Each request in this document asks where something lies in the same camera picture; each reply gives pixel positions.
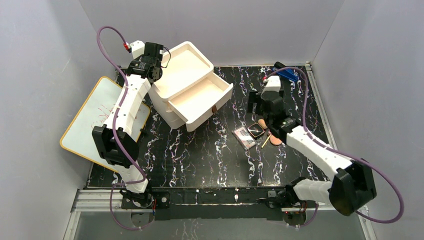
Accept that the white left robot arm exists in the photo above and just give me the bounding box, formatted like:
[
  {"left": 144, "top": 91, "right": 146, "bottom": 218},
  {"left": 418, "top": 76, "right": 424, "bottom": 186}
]
[{"left": 92, "top": 41, "right": 166, "bottom": 194}]

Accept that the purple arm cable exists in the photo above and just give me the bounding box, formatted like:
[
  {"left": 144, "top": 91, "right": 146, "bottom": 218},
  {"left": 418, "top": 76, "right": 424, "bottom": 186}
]
[
  {"left": 96, "top": 25, "right": 157, "bottom": 232},
  {"left": 264, "top": 66, "right": 405, "bottom": 228}
]

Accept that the black gold powder compact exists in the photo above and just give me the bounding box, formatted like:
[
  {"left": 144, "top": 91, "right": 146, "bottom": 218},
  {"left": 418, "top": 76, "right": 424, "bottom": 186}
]
[{"left": 247, "top": 123, "right": 265, "bottom": 140}]

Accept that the blue stapler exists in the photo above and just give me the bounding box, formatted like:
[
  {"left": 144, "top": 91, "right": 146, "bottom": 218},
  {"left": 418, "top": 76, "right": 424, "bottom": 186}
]
[{"left": 273, "top": 61, "right": 299, "bottom": 83}]

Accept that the beige makeup sponge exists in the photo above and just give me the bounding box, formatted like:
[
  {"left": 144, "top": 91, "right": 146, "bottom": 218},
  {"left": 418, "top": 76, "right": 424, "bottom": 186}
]
[{"left": 257, "top": 119, "right": 268, "bottom": 130}]

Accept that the thin gold stick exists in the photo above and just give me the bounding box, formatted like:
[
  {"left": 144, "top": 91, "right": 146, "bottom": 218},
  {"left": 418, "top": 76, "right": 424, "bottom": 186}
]
[{"left": 261, "top": 133, "right": 272, "bottom": 149}]

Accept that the clear eyelash case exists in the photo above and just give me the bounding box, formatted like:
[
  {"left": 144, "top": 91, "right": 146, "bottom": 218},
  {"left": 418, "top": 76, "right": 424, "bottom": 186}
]
[{"left": 232, "top": 126, "right": 257, "bottom": 150}]

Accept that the white drawer organizer box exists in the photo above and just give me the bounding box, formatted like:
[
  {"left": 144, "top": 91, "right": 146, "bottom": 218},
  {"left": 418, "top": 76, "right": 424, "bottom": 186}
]
[{"left": 148, "top": 41, "right": 234, "bottom": 132}]

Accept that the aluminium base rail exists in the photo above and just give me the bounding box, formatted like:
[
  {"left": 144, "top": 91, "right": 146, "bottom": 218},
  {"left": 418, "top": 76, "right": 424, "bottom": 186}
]
[{"left": 64, "top": 187, "right": 376, "bottom": 240}]

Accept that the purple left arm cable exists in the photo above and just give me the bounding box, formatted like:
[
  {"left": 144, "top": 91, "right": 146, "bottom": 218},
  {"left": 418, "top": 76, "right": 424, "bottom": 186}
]
[{"left": 96, "top": 25, "right": 157, "bottom": 232}]

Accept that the round peach powder puff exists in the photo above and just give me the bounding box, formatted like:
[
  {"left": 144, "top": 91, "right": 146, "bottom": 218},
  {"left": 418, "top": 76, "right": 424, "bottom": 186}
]
[{"left": 269, "top": 134, "right": 283, "bottom": 146}]

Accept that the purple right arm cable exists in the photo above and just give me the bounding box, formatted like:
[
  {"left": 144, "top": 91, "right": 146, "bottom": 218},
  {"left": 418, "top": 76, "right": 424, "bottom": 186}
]
[{"left": 264, "top": 66, "right": 405, "bottom": 228}]

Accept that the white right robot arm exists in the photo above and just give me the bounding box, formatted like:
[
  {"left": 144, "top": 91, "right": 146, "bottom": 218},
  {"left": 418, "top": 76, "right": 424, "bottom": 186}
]
[{"left": 247, "top": 76, "right": 377, "bottom": 216}]

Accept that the white board yellow frame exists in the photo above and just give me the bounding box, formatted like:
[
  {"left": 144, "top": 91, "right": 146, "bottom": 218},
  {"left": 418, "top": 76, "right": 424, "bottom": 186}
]
[{"left": 59, "top": 75, "right": 151, "bottom": 173}]

